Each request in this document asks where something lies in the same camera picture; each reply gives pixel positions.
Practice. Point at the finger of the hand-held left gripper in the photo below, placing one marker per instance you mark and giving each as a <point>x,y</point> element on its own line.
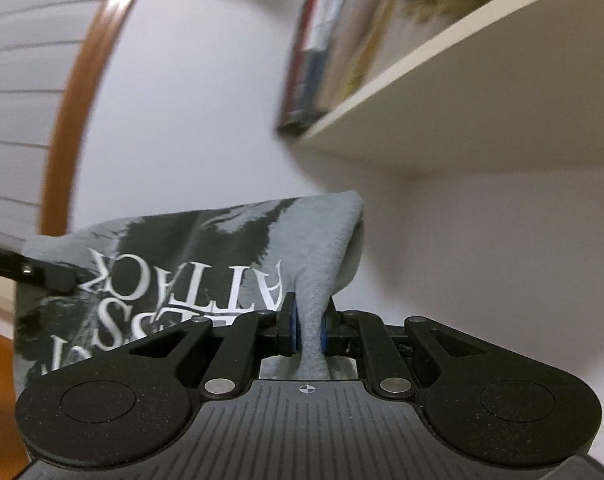
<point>37,272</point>

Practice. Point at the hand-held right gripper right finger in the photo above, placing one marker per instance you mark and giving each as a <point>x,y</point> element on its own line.
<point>325,337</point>

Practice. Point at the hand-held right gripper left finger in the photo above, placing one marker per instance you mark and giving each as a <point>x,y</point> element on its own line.
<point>293,332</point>

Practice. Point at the grey sweatshirt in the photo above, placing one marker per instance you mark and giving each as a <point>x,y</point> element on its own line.
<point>207,270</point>

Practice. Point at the grey window blinds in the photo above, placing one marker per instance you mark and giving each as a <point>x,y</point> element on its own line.
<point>27,85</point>

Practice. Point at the row of books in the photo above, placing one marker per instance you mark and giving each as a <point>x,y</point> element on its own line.
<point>362,25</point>

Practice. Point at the wooden window frame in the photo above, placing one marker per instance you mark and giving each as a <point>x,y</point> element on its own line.
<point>77,110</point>

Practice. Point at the white wall shelf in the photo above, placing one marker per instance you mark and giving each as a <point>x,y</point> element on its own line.
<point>457,85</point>

